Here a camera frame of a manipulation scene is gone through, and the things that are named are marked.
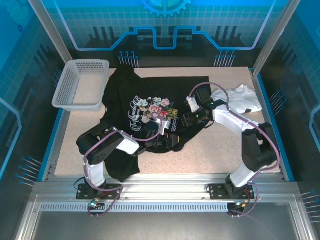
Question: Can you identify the black printed t-shirt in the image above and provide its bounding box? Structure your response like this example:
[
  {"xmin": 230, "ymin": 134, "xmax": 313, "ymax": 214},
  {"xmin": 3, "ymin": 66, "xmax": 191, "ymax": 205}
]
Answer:
[{"xmin": 99, "ymin": 67, "xmax": 213, "ymax": 183}]

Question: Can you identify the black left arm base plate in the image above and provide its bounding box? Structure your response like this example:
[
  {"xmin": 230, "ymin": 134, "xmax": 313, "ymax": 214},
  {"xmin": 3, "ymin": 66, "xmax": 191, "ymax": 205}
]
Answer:
[{"xmin": 76, "ymin": 183, "xmax": 123, "ymax": 200}]

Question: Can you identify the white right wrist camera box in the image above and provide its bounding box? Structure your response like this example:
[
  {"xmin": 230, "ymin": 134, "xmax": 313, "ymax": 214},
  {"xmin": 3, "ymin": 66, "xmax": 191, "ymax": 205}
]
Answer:
[{"xmin": 184, "ymin": 96, "xmax": 201, "ymax": 113}]

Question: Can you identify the white t-shirt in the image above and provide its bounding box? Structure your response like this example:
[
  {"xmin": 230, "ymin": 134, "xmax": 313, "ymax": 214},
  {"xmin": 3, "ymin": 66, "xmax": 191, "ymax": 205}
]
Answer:
[{"xmin": 211, "ymin": 84, "xmax": 263, "ymax": 116}]

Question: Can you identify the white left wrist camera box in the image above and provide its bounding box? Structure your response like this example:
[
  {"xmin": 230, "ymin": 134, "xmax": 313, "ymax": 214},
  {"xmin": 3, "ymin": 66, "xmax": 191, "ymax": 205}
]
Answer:
[{"xmin": 154, "ymin": 117, "xmax": 171, "ymax": 136}]

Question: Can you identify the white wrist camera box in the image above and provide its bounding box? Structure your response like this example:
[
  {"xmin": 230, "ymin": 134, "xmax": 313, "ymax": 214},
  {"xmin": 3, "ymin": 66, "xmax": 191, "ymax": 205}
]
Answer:
[
  {"xmin": 154, "ymin": 117, "xmax": 171, "ymax": 136},
  {"xmin": 184, "ymin": 96, "xmax": 201, "ymax": 113}
]

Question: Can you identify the blue table edge strip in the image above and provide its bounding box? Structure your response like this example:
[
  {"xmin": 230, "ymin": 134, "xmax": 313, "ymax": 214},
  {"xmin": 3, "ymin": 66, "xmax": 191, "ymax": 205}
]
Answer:
[
  {"xmin": 257, "ymin": 74, "xmax": 296, "ymax": 182},
  {"xmin": 36, "ymin": 107, "xmax": 66, "ymax": 182}
]

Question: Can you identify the wide aluminium mounting rail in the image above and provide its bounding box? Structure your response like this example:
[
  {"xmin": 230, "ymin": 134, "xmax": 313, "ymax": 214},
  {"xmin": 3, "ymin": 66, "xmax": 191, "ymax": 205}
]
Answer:
[{"xmin": 32, "ymin": 173, "xmax": 300, "ymax": 202}]

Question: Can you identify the slotted grey cable duct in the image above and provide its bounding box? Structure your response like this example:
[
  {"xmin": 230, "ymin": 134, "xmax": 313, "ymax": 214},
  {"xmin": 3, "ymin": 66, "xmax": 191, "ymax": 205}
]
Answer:
[{"xmin": 39, "ymin": 202, "xmax": 230, "ymax": 213}]

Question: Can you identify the aluminium frame post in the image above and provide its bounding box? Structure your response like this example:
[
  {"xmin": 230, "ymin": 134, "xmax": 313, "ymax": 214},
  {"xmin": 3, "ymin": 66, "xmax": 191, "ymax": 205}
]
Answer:
[
  {"xmin": 27, "ymin": 0, "xmax": 72, "ymax": 68},
  {"xmin": 251, "ymin": 0, "xmax": 302, "ymax": 77}
]

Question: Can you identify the grey metal panel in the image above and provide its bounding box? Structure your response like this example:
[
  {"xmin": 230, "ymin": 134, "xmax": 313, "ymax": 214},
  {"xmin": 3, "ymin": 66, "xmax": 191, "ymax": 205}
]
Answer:
[{"xmin": 13, "ymin": 194, "xmax": 316, "ymax": 240}]

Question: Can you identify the small connector with green light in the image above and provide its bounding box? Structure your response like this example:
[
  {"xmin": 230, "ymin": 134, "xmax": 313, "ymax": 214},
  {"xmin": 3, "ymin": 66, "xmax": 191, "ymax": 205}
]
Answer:
[
  {"xmin": 88, "ymin": 197, "xmax": 106, "ymax": 210},
  {"xmin": 228, "ymin": 199, "xmax": 247, "ymax": 210}
]

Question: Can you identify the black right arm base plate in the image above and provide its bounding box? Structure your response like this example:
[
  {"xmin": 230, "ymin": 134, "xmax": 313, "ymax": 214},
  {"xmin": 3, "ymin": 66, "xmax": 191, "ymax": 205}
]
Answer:
[{"xmin": 207, "ymin": 183, "xmax": 255, "ymax": 200}]

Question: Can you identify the white perforated plastic basket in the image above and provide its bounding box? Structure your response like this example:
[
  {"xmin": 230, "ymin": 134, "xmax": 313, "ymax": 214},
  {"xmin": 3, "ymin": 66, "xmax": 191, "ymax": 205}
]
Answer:
[{"xmin": 51, "ymin": 59, "xmax": 110, "ymax": 112}]

